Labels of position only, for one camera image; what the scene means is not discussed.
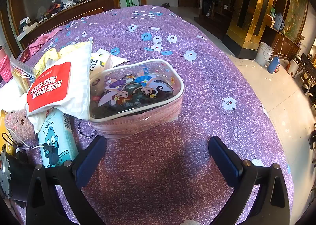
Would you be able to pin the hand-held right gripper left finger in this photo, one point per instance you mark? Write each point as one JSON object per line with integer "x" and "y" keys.
{"x": 88, "y": 159}

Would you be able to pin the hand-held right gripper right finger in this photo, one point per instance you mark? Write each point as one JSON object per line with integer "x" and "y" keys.
{"x": 227, "y": 163}

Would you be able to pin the clear pink cartoon zipper pouch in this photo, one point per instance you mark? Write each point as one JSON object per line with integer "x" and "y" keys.
{"x": 138, "y": 96}

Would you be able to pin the white packet with red label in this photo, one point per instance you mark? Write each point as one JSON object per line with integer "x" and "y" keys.
{"x": 54, "y": 86}

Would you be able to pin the light blue cartoon box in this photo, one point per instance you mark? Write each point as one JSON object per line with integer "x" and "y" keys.
{"x": 58, "y": 138}

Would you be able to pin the pink teddy bear plush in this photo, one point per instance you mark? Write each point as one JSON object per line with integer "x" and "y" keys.
{"x": 18, "y": 125}

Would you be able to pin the purple floral blanket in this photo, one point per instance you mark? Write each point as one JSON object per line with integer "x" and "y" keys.
{"x": 197, "y": 86}

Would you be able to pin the clear bag of yellow sticks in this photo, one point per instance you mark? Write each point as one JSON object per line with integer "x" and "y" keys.
{"x": 22, "y": 74}

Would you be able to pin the white printed tissue packet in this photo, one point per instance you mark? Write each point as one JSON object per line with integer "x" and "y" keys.
{"x": 102, "y": 60}

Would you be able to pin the bottle with pink knitted cover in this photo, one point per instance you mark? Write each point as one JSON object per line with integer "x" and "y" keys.
{"x": 5, "y": 66}

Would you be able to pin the blue thermos flask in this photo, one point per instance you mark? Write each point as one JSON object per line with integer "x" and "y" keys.
{"x": 272, "y": 65}

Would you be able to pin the yellow cloth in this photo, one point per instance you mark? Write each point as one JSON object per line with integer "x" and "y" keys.
{"x": 50, "y": 57}

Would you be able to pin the white plastic bucket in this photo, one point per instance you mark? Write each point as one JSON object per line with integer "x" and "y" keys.
{"x": 263, "y": 53}

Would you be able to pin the red box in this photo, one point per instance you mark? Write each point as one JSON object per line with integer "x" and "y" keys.
{"x": 23, "y": 55}

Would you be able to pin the dark wooden chair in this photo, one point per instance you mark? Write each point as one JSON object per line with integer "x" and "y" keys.
{"x": 307, "y": 74}

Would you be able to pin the pink cloth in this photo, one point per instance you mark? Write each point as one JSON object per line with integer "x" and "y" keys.
{"x": 42, "y": 41}

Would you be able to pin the wooden counter with clutter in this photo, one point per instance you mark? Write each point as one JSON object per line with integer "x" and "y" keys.
{"x": 61, "y": 15}

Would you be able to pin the gold pillar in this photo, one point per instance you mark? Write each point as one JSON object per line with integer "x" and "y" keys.
{"x": 249, "y": 10}

